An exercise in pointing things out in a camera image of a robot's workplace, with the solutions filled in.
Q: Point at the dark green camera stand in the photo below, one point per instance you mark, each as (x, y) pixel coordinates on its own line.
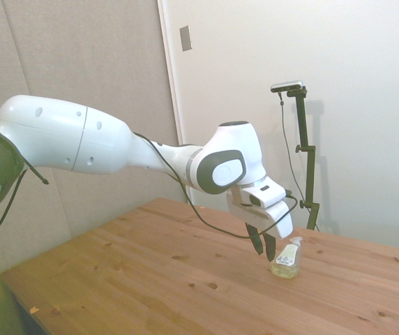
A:
(307, 164)

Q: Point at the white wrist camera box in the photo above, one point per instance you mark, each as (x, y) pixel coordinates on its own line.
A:
(265, 195)

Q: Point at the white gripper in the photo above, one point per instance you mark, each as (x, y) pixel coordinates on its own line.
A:
(279, 220)

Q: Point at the grey wall plate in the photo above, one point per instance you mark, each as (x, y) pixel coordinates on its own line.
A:
(185, 38)

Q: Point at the grey exterior camera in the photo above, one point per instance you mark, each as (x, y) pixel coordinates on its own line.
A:
(287, 86)

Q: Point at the white door trim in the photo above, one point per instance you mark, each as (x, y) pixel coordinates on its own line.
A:
(171, 70)

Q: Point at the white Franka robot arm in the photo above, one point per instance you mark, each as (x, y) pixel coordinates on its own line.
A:
(81, 139)

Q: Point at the clear sanitizer pump bottle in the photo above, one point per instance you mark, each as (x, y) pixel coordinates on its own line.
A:
(286, 265)

